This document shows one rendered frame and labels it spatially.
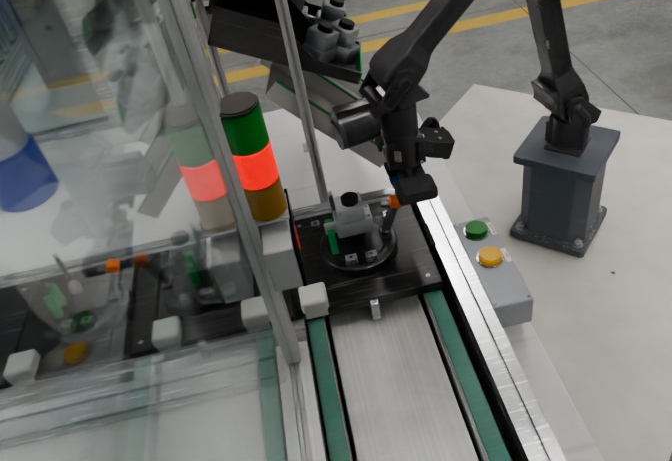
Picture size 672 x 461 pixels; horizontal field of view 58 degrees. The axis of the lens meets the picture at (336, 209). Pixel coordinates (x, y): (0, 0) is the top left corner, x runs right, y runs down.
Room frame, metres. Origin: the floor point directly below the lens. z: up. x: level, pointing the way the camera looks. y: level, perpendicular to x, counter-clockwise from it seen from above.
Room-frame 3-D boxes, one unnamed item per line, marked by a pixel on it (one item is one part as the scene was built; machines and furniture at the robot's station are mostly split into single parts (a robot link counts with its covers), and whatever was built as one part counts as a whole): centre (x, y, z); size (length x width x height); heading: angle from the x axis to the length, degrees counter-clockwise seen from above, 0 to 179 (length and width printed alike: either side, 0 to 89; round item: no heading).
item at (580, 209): (0.86, -0.43, 0.96); 0.15 x 0.15 x 0.20; 47
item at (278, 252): (0.60, 0.08, 1.29); 0.12 x 0.05 x 0.25; 2
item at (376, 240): (0.79, -0.03, 0.98); 0.14 x 0.14 x 0.02
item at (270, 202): (0.60, 0.08, 1.28); 0.05 x 0.05 x 0.05
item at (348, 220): (0.79, -0.02, 1.06); 0.08 x 0.04 x 0.07; 92
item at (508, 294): (0.71, -0.24, 0.93); 0.21 x 0.07 x 0.06; 2
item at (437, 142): (0.80, -0.17, 1.17); 0.07 x 0.07 x 0.06; 3
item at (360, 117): (0.78, -0.08, 1.27); 0.12 x 0.08 x 0.11; 102
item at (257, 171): (0.60, 0.08, 1.33); 0.05 x 0.05 x 0.05
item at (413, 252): (0.79, -0.03, 0.96); 0.24 x 0.24 x 0.02; 2
